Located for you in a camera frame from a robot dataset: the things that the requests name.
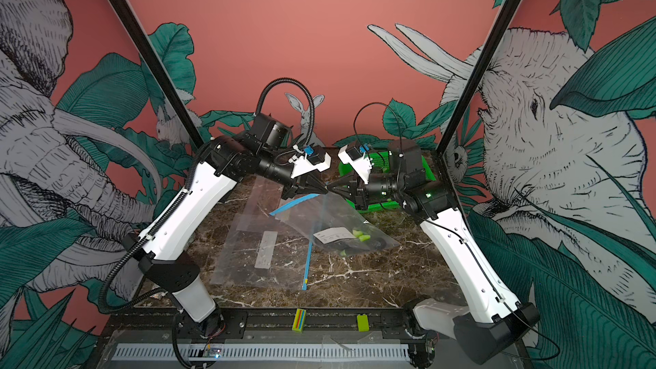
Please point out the striped colour block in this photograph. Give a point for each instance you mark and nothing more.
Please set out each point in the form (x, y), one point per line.
(299, 320)

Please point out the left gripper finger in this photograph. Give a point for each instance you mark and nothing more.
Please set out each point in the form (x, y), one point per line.
(312, 180)
(292, 193)

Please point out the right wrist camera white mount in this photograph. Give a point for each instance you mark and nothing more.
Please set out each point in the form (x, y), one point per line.
(356, 155)

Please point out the green small block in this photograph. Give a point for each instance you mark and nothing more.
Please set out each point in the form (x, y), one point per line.
(362, 323)

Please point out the right black frame post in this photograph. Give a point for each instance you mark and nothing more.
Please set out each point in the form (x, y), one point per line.
(490, 46)

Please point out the green plastic basket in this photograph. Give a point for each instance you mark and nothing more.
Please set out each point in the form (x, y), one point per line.
(380, 164)

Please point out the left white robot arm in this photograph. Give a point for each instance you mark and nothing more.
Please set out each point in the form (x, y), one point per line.
(219, 167)

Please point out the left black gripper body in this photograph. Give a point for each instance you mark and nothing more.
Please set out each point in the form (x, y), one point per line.
(279, 171)

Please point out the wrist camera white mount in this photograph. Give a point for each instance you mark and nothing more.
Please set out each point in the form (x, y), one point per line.
(356, 155)
(308, 159)

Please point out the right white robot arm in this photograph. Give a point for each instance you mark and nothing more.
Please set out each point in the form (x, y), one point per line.
(494, 317)

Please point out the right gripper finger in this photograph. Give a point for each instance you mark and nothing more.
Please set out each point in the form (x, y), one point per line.
(344, 186)
(346, 194)

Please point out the dark purple eggplant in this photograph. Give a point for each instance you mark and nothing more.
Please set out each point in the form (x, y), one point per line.
(352, 243)

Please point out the white perforated rail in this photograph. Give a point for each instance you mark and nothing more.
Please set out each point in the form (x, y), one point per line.
(308, 352)

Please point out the clear zip bag blue zipper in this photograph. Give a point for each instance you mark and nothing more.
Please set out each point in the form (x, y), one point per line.
(313, 216)

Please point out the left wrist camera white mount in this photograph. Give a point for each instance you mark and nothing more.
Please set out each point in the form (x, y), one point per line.
(308, 159)

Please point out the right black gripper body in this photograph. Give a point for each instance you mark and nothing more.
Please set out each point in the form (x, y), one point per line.
(389, 188)

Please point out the black frame post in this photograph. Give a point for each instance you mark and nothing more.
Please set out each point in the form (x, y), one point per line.
(490, 46)
(154, 63)

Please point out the left black frame post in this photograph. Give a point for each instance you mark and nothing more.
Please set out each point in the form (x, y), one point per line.
(154, 63)

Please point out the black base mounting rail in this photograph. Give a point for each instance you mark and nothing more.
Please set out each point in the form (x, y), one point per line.
(240, 322)

